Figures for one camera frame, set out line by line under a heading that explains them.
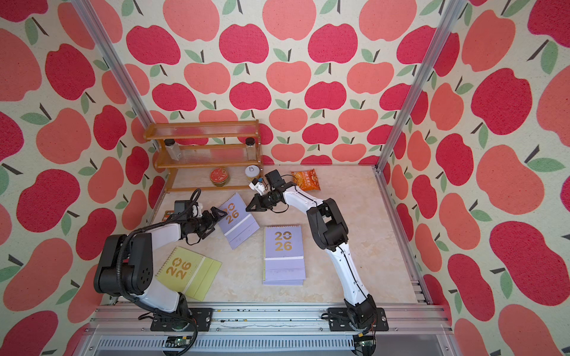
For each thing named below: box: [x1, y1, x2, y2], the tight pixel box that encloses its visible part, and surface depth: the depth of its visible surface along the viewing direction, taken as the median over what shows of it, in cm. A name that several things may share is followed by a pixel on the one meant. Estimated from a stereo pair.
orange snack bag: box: [290, 168, 321, 192], surface depth 113 cm
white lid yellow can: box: [244, 164, 261, 178], surface depth 113 cm
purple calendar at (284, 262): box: [262, 224, 306, 286], surface depth 85 cm
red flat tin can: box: [209, 167, 230, 187], surface depth 114 cm
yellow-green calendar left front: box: [155, 246, 223, 302], surface depth 86 cm
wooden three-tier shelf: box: [143, 119, 264, 193], surface depth 114 cm
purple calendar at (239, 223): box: [217, 192, 260, 250], surface depth 96 cm
